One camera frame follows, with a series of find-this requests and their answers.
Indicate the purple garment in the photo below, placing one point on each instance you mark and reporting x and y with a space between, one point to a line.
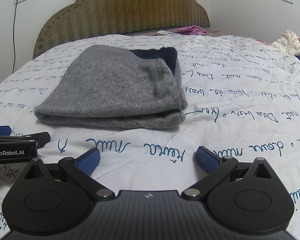
189 30

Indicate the grey navy knit sweater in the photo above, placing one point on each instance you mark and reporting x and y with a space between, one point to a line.
118 88

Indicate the white script-print quilt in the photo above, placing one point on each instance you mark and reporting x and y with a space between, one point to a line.
243 101

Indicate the olive tufted headboard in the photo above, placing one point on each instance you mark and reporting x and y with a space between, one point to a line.
91 18

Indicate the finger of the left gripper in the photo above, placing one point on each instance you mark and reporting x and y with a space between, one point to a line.
5 130

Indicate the cream white garment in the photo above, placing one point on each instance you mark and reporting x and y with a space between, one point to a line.
288 43

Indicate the white power strip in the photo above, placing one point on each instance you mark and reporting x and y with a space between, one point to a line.
167 33

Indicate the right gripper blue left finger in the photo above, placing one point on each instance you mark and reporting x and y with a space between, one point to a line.
88 161

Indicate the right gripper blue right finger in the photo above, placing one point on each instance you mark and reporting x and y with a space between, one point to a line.
207 160

